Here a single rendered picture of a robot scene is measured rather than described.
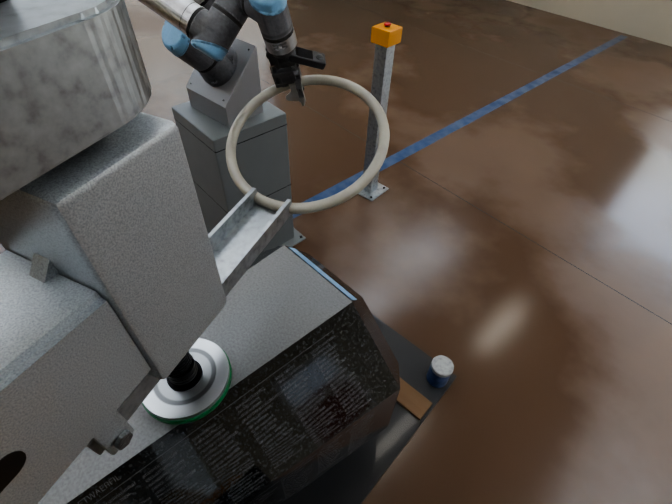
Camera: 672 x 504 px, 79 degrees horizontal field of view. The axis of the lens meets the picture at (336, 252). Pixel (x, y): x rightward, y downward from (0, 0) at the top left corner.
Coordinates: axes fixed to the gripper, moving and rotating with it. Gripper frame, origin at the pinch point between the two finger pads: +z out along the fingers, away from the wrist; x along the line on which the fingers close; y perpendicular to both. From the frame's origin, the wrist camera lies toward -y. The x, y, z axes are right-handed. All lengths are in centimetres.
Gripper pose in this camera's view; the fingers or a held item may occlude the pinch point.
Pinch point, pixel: (304, 95)
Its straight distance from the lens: 144.2
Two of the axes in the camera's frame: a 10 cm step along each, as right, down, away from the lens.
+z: 1.4, 3.8, 9.2
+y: -9.8, 1.6, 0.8
